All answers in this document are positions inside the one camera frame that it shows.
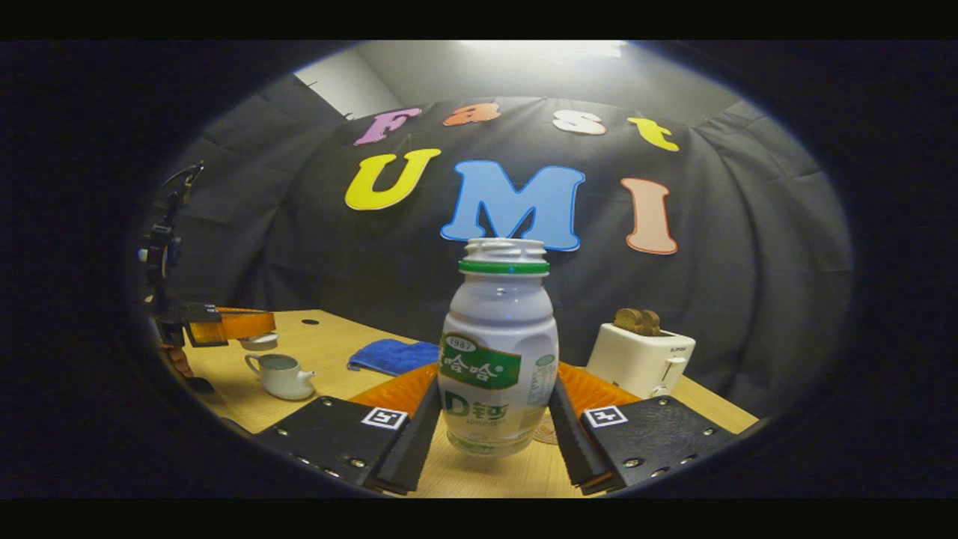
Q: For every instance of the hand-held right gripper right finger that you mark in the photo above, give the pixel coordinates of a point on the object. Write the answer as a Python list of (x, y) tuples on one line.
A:
[(576, 445)]

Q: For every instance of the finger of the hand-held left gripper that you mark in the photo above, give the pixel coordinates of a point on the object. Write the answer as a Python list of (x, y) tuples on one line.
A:
[(239, 326)]

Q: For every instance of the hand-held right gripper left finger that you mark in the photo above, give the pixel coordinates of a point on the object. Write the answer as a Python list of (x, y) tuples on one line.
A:
[(415, 449)]

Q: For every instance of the round woven coaster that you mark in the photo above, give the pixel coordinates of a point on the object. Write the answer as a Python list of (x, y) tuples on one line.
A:
[(548, 430)]

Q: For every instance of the white ceramic teacup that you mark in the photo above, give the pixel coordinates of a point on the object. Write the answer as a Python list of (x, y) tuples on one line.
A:
[(284, 378)]

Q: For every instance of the white plastic water bottle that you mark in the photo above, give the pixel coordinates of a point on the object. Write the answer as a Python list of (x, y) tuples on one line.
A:
[(498, 352)]

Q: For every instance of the blue towel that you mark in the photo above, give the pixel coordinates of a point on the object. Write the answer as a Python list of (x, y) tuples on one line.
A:
[(393, 355)]

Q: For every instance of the white toaster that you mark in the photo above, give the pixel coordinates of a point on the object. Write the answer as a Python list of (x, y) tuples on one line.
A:
[(636, 363)]

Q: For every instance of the brown bread slice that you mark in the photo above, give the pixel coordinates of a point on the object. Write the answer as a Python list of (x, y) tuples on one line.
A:
[(629, 322), (653, 324)]

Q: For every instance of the black backdrop cloth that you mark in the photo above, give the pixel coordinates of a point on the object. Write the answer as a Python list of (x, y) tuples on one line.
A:
[(711, 299)]

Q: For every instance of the ceiling light panel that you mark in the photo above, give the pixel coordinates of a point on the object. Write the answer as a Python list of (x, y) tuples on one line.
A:
[(546, 49)]

